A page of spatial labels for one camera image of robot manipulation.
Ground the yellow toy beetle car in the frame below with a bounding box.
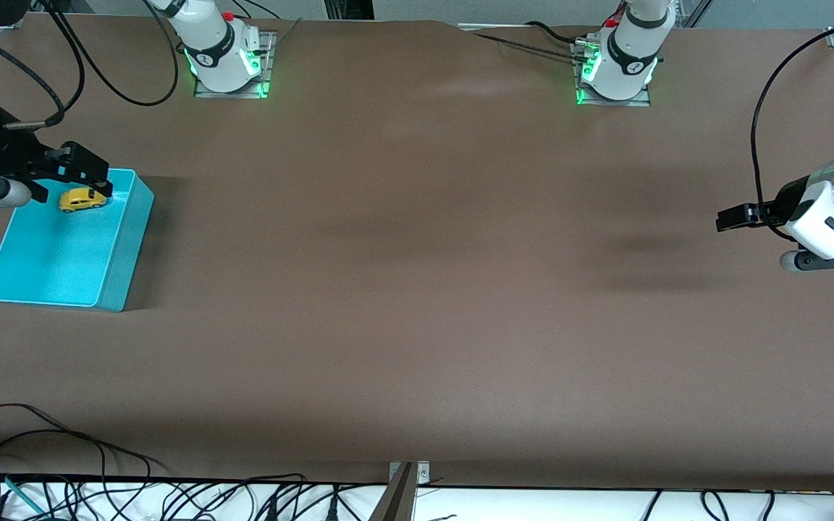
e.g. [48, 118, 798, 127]
[58, 187, 109, 213]

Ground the teal plastic bin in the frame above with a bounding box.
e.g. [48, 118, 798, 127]
[0, 168, 156, 313]

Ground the black cable with plug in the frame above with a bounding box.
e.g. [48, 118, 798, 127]
[0, 22, 86, 132]

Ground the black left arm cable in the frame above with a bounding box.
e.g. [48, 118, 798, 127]
[751, 22, 834, 240]

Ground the black looping arm cable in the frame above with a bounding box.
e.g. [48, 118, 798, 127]
[41, 0, 180, 107]

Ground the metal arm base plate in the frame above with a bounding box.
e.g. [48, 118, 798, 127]
[193, 30, 277, 99]
[573, 40, 654, 109]

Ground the long black cable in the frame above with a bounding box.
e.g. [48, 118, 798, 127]
[0, 403, 110, 500]
[0, 428, 169, 478]

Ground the black base cable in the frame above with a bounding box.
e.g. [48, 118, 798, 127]
[526, 20, 584, 44]
[232, 0, 279, 20]

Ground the thin grey base cable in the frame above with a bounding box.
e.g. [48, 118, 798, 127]
[270, 18, 303, 55]
[471, 33, 584, 60]

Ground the teal cable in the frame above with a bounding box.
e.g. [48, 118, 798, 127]
[3, 475, 46, 516]

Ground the black background post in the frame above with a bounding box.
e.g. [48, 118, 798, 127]
[323, 0, 374, 21]

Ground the white cable shelf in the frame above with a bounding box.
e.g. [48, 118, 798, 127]
[0, 474, 834, 521]

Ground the small metal bracket plate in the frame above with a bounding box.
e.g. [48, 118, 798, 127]
[388, 461, 431, 486]

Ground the grey metal post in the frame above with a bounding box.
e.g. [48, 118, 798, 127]
[368, 463, 418, 521]

